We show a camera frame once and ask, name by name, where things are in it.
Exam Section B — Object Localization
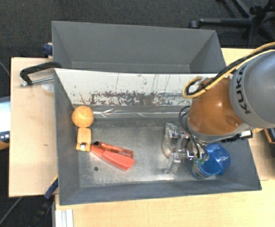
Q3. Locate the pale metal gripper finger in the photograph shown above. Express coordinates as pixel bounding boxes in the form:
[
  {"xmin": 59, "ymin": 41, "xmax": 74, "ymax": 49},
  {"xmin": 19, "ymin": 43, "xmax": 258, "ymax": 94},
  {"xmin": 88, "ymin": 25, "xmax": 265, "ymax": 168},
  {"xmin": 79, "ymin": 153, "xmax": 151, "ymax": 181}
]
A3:
[
  {"xmin": 165, "ymin": 123, "xmax": 186, "ymax": 140},
  {"xmin": 164, "ymin": 150, "xmax": 184, "ymax": 175}
]

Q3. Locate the blue plastic cup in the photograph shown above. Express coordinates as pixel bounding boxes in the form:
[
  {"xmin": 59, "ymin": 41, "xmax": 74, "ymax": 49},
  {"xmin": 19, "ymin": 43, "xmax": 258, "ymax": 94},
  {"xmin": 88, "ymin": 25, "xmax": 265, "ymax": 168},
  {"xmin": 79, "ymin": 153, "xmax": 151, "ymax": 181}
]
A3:
[{"xmin": 190, "ymin": 142, "xmax": 231, "ymax": 180}]

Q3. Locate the grey metal bin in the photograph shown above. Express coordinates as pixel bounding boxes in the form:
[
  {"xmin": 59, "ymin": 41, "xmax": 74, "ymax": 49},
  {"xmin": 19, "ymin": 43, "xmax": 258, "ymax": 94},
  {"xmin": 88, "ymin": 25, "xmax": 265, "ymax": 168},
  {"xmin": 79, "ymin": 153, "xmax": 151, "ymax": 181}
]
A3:
[{"xmin": 51, "ymin": 20, "xmax": 263, "ymax": 206}]

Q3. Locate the orange fruit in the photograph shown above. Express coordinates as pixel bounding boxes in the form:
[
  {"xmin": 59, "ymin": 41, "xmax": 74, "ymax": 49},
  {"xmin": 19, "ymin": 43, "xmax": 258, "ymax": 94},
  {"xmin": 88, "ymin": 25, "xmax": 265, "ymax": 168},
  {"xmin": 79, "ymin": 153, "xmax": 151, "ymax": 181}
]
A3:
[{"xmin": 71, "ymin": 105, "xmax": 95, "ymax": 128}]

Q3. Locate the tan wooden toy block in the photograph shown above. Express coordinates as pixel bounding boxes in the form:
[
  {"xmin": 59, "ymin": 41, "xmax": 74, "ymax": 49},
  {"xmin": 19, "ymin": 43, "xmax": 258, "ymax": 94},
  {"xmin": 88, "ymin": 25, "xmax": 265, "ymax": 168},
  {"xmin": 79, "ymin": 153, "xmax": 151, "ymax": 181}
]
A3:
[{"xmin": 76, "ymin": 127, "xmax": 92, "ymax": 152}]

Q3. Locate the black cylinder on white bracket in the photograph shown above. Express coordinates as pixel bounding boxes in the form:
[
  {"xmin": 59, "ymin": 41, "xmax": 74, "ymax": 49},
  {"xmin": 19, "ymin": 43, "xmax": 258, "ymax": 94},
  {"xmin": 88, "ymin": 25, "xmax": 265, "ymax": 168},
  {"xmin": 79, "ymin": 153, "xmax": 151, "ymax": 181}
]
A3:
[{"xmin": 222, "ymin": 130, "xmax": 254, "ymax": 143}]

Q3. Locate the pale wood board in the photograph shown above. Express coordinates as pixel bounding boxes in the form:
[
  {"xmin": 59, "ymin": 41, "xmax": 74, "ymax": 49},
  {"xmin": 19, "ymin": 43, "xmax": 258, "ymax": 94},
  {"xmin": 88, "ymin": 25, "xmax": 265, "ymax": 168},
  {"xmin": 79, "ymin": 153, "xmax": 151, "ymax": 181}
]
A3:
[{"xmin": 8, "ymin": 57, "xmax": 59, "ymax": 198}]

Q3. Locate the red stapler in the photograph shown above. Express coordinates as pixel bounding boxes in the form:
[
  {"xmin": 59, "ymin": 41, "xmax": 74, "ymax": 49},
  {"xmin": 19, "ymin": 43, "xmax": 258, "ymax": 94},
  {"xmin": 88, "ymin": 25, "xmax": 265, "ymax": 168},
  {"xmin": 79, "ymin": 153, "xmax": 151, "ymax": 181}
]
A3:
[{"xmin": 90, "ymin": 140, "xmax": 136, "ymax": 172}]

